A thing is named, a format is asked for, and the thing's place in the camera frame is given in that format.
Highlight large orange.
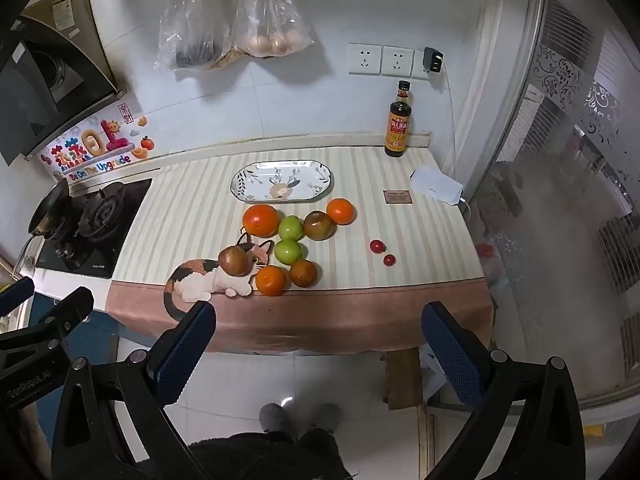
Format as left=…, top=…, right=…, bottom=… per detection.
left=242, top=203, right=279, bottom=239

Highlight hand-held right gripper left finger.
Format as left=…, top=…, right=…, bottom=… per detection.
left=52, top=301, right=218, bottom=480

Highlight white folded paper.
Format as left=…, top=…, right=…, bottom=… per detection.
left=409, top=164, right=465, bottom=206

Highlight oval floral ceramic plate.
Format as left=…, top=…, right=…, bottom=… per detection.
left=230, top=160, right=335, bottom=204

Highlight greenish brown passion fruit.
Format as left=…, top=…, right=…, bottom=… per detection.
left=303, top=210, right=336, bottom=241

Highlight plastic bag with dark contents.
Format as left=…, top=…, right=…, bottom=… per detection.
left=154, top=0, right=236, bottom=73

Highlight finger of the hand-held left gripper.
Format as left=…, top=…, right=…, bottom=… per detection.
left=0, top=287, right=95, bottom=352
left=0, top=276, right=36, bottom=318

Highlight white wall socket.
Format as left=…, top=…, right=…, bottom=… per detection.
left=348, top=43, right=383, bottom=76
left=412, top=49, right=432, bottom=80
left=381, top=45, right=415, bottom=77

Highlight patterned glass sliding door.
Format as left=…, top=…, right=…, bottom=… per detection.
left=470, top=0, right=640, bottom=411

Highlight brownish tomato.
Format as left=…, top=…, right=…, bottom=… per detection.
left=218, top=245, right=251, bottom=277

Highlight wooden board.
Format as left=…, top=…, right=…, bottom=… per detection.
left=384, top=347, right=426, bottom=408

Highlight small orange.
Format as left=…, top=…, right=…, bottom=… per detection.
left=255, top=265, right=287, bottom=296
left=326, top=198, right=356, bottom=226

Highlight dark soy sauce bottle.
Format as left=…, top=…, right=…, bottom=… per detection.
left=384, top=80, right=413, bottom=158

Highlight blue cabinet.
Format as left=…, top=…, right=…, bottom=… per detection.
left=25, top=292, right=121, bottom=367

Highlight person's dark pants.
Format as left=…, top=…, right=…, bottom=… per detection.
left=190, top=427, right=351, bottom=480

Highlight black gas stove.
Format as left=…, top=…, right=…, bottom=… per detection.
left=35, top=178, right=153, bottom=278

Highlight black frying pan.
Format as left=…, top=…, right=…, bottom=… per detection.
left=27, top=180, right=71, bottom=238

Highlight green apple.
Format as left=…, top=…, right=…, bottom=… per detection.
left=278, top=215, right=305, bottom=241
left=274, top=238, right=302, bottom=264

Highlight range hood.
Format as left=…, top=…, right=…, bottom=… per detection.
left=0, top=0, right=126, bottom=166

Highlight grey slipper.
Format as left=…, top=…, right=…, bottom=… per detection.
left=260, top=402, right=296, bottom=441
left=310, top=402, right=342, bottom=433

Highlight colourful wall sticker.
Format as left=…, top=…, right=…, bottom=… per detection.
left=40, top=102, right=156, bottom=183

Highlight orange brown passion fruit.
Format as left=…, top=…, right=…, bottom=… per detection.
left=289, top=259, right=319, bottom=288

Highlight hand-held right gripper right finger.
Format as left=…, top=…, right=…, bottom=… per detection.
left=421, top=301, right=586, bottom=480

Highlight plastic bag with eggs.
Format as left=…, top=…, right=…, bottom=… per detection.
left=231, top=0, right=316, bottom=58

